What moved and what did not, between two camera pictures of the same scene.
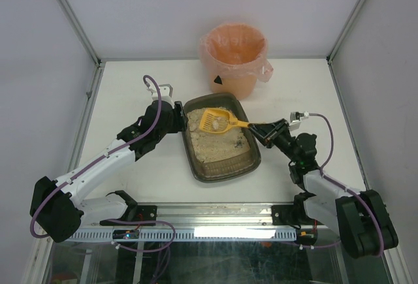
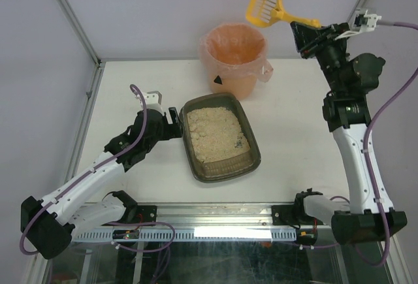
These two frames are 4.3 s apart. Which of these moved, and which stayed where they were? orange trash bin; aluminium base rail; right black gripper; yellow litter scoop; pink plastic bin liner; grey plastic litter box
Moved: yellow litter scoop; right black gripper
Stayed: orange trash bin; aluminium base rail; grey plastic litter box; pink plastic bin liner
